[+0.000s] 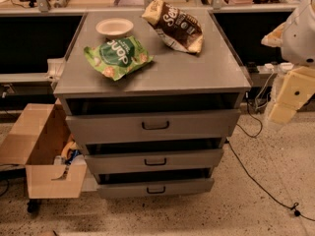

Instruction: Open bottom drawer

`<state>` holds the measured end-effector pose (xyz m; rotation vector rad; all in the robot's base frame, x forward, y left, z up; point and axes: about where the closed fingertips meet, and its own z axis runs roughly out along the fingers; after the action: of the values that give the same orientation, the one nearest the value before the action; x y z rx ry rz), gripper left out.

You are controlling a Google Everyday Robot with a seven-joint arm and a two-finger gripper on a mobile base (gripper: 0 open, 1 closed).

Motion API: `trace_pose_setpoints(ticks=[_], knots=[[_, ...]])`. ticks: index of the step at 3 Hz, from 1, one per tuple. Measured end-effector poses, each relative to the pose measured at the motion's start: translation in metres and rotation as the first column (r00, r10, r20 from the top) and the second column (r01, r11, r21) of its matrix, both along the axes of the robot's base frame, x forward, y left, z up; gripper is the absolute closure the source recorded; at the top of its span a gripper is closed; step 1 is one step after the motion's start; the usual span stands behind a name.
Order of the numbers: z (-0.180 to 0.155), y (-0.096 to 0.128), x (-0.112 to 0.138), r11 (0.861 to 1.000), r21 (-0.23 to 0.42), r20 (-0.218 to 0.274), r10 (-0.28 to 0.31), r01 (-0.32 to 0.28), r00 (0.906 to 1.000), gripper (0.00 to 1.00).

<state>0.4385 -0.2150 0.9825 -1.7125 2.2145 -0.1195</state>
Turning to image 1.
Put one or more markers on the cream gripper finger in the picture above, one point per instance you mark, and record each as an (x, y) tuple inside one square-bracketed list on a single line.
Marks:
[(297, 88), (274, 38)]

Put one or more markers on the grey bottom drawer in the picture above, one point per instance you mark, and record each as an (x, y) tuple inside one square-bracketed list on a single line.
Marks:
[(160, 188)]

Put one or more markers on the grey drawer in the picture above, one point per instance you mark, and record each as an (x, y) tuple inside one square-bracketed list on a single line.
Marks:
[(147, 127), (160, 188), (153, 161)]

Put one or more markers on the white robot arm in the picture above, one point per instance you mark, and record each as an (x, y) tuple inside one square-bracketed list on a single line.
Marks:
[(296, 39)]

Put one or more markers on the grey top drawer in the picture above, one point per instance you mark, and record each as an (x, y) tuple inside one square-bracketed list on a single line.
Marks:
[(147, 127)]

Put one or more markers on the grey middle drawer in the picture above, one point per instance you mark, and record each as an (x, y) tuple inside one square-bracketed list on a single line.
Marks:
[(153, 161)]

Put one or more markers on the grey drawer cabinet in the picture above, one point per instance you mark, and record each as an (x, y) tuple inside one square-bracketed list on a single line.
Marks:
[(173, 82)]

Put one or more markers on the open cardboard box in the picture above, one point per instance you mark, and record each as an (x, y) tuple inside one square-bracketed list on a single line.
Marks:
[(38, 136)]

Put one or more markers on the white power strip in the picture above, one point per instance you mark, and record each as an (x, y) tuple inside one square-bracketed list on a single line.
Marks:
[(286, 66)]

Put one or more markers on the white power adapter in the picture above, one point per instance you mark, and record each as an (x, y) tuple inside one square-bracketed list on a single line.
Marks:
[(269, 67)]

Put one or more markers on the brown seeds snack bag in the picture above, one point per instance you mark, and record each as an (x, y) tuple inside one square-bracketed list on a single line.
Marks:
[(177, 29)]

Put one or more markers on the green snack bag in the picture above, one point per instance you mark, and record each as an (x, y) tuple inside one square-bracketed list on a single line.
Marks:
[(118, 57)]

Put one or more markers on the white paper bowl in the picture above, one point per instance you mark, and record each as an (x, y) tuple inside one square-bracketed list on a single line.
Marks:
[(114, 27)]

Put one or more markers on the black caster wheel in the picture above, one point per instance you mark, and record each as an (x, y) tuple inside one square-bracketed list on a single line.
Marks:
[(33, 206)]

